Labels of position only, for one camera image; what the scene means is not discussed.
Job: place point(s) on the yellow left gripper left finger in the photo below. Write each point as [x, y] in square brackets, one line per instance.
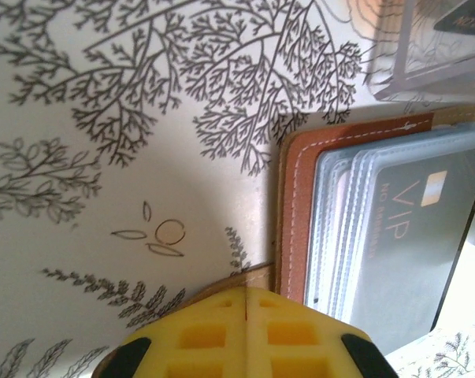
[205, 338]

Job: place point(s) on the clear acrylic card box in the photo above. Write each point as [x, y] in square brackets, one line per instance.
[418, 78]

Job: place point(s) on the black VIP credit card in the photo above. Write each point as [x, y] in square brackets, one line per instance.
[410, 236]

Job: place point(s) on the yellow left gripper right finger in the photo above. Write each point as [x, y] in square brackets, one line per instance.
[292, 338]

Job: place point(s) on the brown leather card holder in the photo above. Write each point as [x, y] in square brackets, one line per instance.
[296, 204]

